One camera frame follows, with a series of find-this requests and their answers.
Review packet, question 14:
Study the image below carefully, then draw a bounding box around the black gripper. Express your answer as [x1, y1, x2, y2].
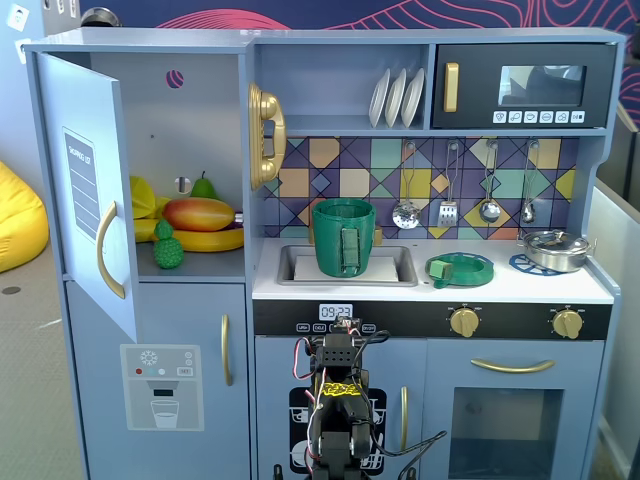
[315, 334, 366, 373]

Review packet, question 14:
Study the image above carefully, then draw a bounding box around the blue door with shopping list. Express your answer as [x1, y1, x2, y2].
[34, 51, 140, 345]

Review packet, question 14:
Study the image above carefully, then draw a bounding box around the blue door with dishwasher print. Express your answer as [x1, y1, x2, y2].
[255, 335, 428, 480]

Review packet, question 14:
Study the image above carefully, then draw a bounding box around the blue oven door with window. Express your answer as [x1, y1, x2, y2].
[426, 339, 605, 480]

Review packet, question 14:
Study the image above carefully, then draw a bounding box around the blue door with ice dispenser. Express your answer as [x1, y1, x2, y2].
[64, 280, 250, 480]

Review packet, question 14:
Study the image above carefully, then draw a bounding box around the black microwave door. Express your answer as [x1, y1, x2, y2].
[432, 43, 618, 130]

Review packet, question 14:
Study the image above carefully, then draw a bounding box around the grey toy sink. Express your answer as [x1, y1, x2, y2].
[278, 243, 419, 288]

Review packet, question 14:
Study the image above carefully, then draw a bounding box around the large green printed mug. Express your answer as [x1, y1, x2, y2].
[312, 198, 376, 278]

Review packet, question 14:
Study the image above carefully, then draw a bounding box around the gold stove knob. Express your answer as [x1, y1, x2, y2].
[448, 305, 484, 339]
[550, 305, 585, 340]

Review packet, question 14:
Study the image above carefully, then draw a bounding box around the green round lid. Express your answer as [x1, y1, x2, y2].
[424, 252, 495, 290]

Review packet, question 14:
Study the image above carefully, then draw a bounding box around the steel slotted spoon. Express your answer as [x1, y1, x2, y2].
[392, 142, 422, 230]

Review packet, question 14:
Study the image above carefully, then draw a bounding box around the yellow toy banana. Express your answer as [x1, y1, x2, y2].
[134, 219, 245, 254]

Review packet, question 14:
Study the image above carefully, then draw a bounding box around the steel slotted spatula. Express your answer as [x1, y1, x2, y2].
[438, 142, 460, 229]

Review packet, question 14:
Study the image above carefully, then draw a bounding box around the toy mango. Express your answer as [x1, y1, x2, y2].
[162, 197, 236, 232]

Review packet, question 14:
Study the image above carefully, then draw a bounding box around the green bumpy toy fruit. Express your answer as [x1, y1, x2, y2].
[152, 218, 185, 270]

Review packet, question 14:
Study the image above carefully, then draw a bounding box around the blue round trivet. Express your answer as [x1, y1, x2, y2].
[508, 253, 581, 277]

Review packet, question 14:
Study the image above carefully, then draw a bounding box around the steel ladle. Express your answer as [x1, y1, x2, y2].
[478, 140, 502, 225]

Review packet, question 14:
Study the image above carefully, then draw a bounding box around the green toy pear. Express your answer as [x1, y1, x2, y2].
[189, 171, 220, 201]

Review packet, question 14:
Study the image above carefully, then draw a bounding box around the steel pot with lid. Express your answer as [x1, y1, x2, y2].
[517, 228, 598, 274]

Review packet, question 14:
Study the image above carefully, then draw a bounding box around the yellow toy starfruit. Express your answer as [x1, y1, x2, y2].
[129, 174, 171, 221]

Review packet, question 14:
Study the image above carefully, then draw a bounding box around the gold toy telephone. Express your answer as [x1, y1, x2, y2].
[248, 82, 288, 191]

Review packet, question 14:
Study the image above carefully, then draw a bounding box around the white toy plate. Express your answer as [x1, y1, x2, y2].
[401, 68, 426, 129]
[384, 68, 408, 129]
[368, 68, 392, 129]

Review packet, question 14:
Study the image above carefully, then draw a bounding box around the grey partition panel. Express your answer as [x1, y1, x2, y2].
[592, 104, 640, 480]

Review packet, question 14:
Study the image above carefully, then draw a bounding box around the blue wooden toy kitchen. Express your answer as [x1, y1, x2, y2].
[22, 27, 629, 480]

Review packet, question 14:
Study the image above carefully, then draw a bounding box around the yellow beanbag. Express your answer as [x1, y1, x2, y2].
[0, 160, 50, 274]

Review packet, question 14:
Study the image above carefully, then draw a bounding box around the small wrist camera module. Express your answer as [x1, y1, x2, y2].
[330, 314, 362, 335]

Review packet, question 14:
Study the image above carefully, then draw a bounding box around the gold curved door handle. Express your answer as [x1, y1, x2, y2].
[220, 313, 235, 387]
[398, 385, 410, 454]
[96, 200, 127, 300]

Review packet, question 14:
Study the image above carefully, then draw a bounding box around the black cable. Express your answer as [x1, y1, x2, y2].
[369, 429, 449, 480]

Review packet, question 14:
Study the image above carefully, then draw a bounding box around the gold oven door handle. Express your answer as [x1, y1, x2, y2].
[469, 357, 556, 375]

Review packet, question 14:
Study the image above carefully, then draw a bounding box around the gold straight microwave handle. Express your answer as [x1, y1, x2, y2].
[444, 62, 460, 114]

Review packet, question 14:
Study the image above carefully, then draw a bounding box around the white wall socket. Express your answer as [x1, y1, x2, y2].
[4, 3, 30, 30]

